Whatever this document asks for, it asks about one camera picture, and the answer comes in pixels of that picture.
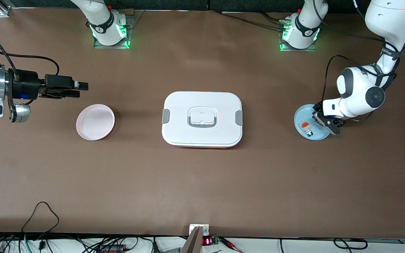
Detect light blue round plate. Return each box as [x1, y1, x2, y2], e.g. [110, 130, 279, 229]
[294, 104, 332, 141]

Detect pink round plate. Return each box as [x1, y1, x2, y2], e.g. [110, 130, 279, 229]
[76, 104, 115, 141]

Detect red clip leads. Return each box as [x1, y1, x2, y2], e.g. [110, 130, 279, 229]
[220, 237, 245, 253]

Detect orange black connector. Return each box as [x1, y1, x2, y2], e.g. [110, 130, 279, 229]
[99, 245, 126, 253]

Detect white and orange switch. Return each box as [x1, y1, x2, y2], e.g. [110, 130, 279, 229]
[298, 121, 314, 137]

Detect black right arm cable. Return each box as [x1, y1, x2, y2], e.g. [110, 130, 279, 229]
[0, 20, 60, 76]

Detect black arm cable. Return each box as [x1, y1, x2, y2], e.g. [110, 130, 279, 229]
[311, 0, 398, 123]
[0, 20, 60, 76]

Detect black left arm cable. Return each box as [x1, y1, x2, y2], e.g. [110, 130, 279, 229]
[311, 0, 398, 123]

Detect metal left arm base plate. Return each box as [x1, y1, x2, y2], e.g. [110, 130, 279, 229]
[279, 32, 317, 52]

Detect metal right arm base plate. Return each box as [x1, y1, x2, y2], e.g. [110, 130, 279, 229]
[94, 14, 133, 50]

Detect black looped cable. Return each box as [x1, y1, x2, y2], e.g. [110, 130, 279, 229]
[21, 201, 59, 234]

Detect black coiled cable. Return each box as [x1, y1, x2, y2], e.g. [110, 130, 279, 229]
[333, 238, 368, 250]

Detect white lunch box grey handle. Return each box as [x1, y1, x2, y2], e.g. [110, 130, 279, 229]
[161, 91, 243, 148]

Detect black base cable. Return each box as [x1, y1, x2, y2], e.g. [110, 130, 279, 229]
[213, 10, 293, 32]

